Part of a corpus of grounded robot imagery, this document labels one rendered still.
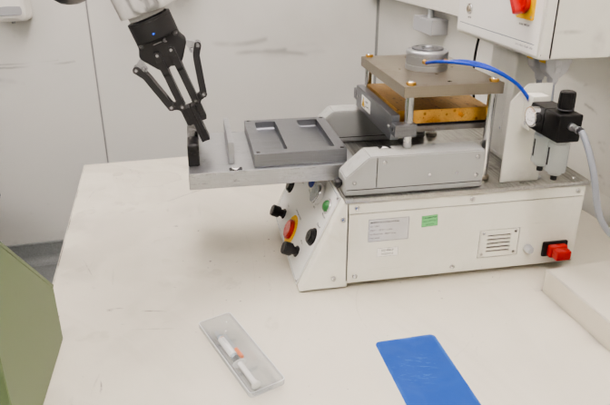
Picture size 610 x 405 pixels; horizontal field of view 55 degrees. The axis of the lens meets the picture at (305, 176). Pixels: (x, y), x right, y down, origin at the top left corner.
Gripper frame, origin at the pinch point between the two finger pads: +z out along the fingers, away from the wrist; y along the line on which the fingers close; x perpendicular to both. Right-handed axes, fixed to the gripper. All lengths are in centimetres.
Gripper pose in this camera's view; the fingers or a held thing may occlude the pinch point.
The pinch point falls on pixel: (198, 122)
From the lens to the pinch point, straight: 109.3
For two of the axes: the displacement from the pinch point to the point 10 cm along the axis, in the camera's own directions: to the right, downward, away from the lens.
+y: -9.2, 3.9, -0.3
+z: 3.4, 8.4, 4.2
